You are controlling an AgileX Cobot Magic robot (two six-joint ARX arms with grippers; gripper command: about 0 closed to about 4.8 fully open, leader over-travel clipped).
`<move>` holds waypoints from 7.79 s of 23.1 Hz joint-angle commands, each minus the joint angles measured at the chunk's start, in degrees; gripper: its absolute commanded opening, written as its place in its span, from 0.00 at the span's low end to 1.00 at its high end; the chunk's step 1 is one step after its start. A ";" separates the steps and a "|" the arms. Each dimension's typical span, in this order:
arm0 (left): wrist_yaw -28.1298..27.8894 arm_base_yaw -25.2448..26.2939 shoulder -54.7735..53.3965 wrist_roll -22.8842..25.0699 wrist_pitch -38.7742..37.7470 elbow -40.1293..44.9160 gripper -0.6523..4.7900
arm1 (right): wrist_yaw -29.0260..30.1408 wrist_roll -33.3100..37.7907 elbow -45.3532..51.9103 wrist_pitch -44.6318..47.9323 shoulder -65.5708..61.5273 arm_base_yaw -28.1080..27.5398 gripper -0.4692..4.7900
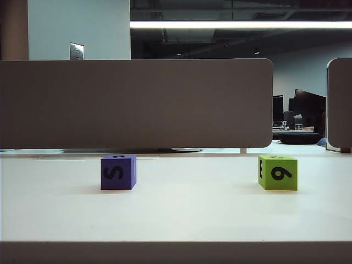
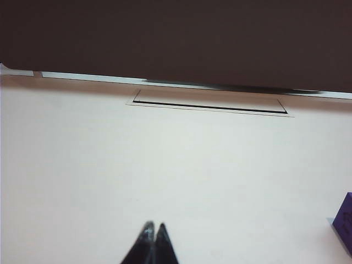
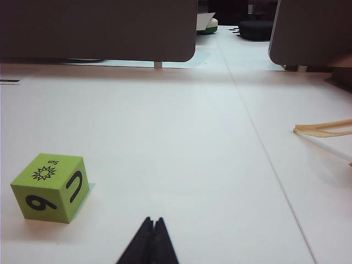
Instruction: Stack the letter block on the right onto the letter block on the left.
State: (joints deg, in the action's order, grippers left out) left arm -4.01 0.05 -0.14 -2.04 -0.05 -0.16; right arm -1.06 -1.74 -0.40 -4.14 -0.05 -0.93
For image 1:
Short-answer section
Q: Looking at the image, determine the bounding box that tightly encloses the green block with 9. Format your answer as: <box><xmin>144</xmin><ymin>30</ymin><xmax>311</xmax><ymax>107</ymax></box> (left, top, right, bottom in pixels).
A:
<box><xmin>257</xmin><ymin>155</ymin><xmax>299</xmax><ymax>191</ymax></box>

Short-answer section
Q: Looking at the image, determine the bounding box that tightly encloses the purple letter block S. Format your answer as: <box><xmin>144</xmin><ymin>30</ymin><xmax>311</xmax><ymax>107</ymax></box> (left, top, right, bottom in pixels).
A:
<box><xmin>100</xmin><ymin>154</ymin><xmax>138</xmax><ymax>191</ymax></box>

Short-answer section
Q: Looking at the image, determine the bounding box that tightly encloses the large grey desk divider panel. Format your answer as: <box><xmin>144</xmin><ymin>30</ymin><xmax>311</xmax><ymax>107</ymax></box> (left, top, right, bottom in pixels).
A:
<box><xmin>0</xmin><ymin>58</ymin><xmax>274</xmax><ymax>150</ymax></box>

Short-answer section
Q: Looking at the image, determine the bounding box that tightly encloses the small black computer monitor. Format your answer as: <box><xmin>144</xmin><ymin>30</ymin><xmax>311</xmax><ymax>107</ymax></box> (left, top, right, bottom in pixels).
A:
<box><xmin>273</xmin><ymin>95</ymin><xmax>284</xmax><ymax>122</ymax></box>

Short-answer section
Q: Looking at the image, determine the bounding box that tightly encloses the clear water bottle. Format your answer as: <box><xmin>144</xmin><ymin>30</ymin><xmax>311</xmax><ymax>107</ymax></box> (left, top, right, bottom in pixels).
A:
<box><xmin>293</xmin><ymin>114</ymin><xmax>304</xmax><ymax>131</ymax></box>

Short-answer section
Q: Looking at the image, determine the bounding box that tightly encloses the black round cushion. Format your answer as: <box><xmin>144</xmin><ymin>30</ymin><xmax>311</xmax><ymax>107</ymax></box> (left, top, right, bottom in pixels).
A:
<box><xmin>278</xmin><ymin>133</ymin><xmax>321</xmax><ymax>145</ymax></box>

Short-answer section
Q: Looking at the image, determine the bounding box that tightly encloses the long ceiling light strip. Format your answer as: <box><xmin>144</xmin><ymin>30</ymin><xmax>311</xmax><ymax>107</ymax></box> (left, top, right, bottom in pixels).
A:
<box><xmin>130</xmin><ymin>20</ymin><xmax>352</xmax><ymax>29</ymax></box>

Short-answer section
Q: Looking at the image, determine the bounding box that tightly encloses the large black computer monitor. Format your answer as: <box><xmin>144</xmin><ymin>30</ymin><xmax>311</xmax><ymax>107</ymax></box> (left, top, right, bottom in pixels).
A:
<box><xmin>294</xmin><ymin>89</ymin><xmax>327</xmax><ymax>134</ymax></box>

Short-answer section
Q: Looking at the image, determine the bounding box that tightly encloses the grey divider panel white edge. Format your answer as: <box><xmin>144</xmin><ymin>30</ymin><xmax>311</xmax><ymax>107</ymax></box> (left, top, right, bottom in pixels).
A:
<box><xmin>326</xmin><ymin>58</ymin><xmax>352</xmax><ymax>152</ymax></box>

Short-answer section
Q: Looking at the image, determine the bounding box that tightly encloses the metal wall plate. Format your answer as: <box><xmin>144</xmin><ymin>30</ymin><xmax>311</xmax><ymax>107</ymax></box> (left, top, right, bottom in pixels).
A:
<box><xmin>69</xmin><ymin>42</ymin><xmax>85</xmax><ymax>61</ymax></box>

